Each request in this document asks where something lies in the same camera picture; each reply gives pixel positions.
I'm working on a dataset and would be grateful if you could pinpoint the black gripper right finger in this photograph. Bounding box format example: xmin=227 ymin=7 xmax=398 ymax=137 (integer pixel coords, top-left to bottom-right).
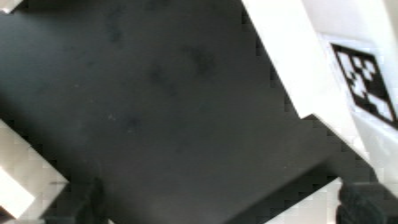
xmin=336 ymin=183 xmax=398 ymax=224

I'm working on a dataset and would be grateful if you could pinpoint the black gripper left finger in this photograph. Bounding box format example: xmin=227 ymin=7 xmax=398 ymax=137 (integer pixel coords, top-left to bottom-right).
xmin=41 ymin=178 xmax=108 ymax=224

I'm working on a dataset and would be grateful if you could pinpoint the white drawer cabinet box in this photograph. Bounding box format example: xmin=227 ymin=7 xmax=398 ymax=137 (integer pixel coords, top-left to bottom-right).
xmin=242 ymin=0 xmax=398 ymax=187

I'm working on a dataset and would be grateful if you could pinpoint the white U-shaped table fence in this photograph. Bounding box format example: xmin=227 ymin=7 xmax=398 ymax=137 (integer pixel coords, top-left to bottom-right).
xmin=0 ymin=120 xmax=67 ymax=224

